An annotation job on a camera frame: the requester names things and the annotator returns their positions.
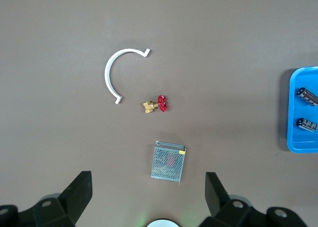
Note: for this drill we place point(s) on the perforated metal power supply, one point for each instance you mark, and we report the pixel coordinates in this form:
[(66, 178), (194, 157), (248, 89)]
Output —
[(167, 162)]

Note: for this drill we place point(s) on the small dark terminal block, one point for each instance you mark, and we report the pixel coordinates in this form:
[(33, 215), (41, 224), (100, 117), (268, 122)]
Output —
[(306, 124)]

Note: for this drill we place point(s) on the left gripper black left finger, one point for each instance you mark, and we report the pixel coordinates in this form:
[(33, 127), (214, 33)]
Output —
[(77, 194)]

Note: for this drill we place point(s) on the brass valve red handwheel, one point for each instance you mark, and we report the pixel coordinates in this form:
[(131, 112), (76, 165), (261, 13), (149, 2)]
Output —
[(162, 104)]

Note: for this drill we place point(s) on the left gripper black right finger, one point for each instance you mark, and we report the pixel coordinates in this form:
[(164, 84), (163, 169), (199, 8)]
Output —
[(216, 197)]

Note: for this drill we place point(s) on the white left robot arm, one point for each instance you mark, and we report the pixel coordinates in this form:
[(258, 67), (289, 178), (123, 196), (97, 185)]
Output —
[(162, 223)]

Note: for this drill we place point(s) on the long brown electrolytic capacitor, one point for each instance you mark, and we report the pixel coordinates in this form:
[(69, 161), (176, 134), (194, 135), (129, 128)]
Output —
[(306, 96)]

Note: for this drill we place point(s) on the blue plastic tray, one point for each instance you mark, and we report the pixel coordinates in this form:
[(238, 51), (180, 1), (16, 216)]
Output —
[(298, 107)]

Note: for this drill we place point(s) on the white curved plastic bracket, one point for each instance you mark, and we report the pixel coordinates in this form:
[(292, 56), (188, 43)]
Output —
[(107, 73)]

